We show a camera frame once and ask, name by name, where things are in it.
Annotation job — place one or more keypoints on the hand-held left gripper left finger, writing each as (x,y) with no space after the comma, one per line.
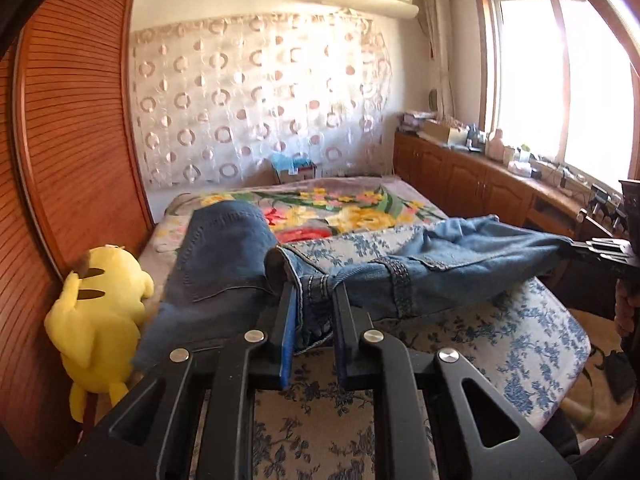
(289,345)

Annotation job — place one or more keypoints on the circle patterned lace curtain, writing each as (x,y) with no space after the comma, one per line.
(250,100)

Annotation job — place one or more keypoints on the colourful floral blanket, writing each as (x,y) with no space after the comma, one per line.
(350,210)

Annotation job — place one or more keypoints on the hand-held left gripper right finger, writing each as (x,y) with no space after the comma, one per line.
(346,340)

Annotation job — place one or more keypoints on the plain white curtain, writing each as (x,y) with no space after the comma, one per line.
(437,50)

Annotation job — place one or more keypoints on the long wooden cabinet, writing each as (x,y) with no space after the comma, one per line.
(470,175)

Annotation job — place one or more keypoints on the yellow plush toy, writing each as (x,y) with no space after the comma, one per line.
(97,310)

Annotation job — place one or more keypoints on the pale pink bottle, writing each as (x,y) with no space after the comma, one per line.
(495,144)

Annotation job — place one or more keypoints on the window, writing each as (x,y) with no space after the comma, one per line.
(575,75)

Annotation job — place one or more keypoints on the person's right hand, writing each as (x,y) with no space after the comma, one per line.
(629,307)

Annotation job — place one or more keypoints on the cardboard box with blue cloth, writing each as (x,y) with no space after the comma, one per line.
(294,167)

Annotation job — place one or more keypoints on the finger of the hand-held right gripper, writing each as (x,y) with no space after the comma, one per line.
(595,252)

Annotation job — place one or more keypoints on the blue denim pants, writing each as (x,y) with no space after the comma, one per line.
(225,255)

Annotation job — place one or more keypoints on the stack of boxes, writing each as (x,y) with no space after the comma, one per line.
(430,125)

